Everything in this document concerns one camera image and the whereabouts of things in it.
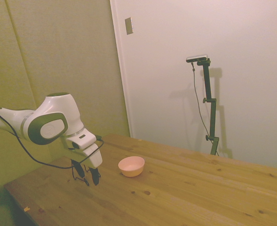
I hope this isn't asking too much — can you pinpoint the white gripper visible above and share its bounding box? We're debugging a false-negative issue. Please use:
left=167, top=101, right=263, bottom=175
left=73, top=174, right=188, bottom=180
left=71, top=143, right=103, bottom=186

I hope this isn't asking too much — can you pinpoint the pink plastic bowl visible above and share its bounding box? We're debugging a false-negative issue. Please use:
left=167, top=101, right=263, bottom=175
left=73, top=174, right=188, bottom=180
left=118, top=156, right=145, bottom=178

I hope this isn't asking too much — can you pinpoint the black wire dish rack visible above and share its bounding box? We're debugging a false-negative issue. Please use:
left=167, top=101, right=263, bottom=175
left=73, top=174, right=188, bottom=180
left=70, top=160, right=90, bottom=187

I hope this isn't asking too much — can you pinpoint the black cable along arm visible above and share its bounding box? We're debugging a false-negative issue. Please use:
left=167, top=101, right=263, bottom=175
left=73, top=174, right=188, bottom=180
left=0, top=104, right=104, bottom=170

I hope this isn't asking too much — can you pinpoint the white door frame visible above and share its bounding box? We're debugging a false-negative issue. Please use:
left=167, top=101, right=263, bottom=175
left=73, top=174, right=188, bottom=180
left=109, top=0, right=135, bottom=139

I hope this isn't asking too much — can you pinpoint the black jointed camera stand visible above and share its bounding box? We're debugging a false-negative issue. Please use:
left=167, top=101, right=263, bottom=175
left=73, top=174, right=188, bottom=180
left=197, top=58, right=220, bottom=156

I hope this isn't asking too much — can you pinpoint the grey wall switch plate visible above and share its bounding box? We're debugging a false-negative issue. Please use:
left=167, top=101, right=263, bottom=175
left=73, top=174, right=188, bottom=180
left=125, top=16, right=135, bottom=35

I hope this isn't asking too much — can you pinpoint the silver stereo camera on stand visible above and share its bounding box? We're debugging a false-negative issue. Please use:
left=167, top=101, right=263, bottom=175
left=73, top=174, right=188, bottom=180
left=186, top=53, right=209, bottom=64

